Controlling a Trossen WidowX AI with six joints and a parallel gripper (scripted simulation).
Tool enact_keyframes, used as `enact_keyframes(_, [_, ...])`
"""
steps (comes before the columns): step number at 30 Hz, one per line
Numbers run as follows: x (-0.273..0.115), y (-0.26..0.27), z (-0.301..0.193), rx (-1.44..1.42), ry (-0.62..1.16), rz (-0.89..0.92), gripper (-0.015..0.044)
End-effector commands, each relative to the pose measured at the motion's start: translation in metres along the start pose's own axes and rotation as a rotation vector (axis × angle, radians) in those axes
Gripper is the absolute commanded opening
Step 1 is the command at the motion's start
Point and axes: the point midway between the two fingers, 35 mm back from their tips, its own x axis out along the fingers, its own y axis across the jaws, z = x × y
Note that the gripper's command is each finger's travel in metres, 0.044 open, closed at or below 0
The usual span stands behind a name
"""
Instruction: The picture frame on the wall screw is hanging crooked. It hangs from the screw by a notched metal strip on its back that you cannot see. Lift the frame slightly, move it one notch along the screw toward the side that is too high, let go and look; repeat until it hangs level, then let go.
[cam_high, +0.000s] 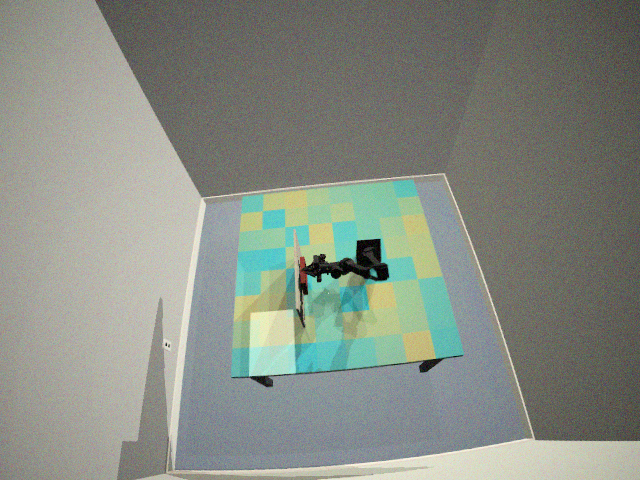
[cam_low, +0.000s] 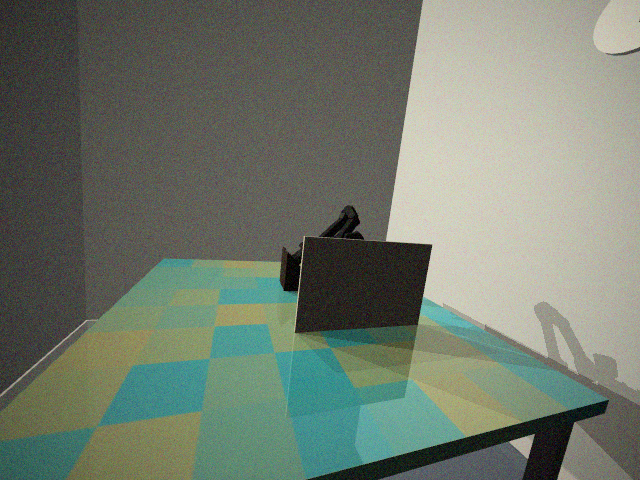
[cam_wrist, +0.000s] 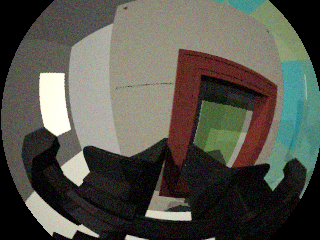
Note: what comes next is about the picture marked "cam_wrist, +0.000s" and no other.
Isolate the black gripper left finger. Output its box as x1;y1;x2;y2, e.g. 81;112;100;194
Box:
83;137;168;216

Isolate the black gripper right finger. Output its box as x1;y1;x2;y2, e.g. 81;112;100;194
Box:
185;141;271;220

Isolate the beige flat rectangular board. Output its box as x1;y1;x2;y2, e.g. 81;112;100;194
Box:
109;0;284;165

